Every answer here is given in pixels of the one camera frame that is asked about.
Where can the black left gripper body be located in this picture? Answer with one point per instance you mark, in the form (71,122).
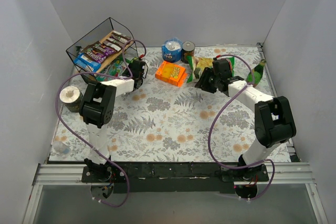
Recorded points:
(138,83)

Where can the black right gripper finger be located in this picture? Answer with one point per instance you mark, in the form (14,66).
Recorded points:
(209,84)
(206,72)

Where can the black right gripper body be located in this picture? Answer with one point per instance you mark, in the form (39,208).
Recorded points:
(208,80)

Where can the teal Fox's candy bag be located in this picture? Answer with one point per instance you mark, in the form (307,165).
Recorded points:
(116,69)

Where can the brown chocolate bar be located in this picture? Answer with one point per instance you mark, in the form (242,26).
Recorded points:
(115,46)
(115,35)

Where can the orange candy box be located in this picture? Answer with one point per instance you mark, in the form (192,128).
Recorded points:
(171,73)

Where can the brown M&M's candy bag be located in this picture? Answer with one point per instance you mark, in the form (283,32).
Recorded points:
(100,48)

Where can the purple M&M's candy bag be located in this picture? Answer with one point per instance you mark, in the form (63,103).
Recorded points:
(98,54)

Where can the blue wafer bar wrapper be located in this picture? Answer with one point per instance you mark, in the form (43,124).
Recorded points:
(89,64)

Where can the green Spring candy bag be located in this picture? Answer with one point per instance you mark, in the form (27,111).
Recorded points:
(125,62)

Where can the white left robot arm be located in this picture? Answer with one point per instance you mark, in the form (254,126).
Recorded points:
(98,104)

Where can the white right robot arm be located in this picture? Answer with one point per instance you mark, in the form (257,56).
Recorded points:
(273,119)

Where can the Chuba cassava chips bag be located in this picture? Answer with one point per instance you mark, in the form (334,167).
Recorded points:
(198,65)

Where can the dark tin can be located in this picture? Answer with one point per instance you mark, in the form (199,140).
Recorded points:
(188,48)

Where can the blue monster tissue roll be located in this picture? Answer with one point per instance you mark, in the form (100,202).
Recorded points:
(172,50)

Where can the green glass bottle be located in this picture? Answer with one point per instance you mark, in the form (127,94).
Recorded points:
(256,74)

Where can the floral table mat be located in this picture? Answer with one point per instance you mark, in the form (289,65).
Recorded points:
(164,123)

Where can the dark patterned tissue roll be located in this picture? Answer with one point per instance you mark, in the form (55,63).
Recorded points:
(71,97)

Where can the clear plastic bottle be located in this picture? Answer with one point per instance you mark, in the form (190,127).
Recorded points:
(61,148)

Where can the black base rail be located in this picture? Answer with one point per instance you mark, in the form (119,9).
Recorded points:
(166,177)

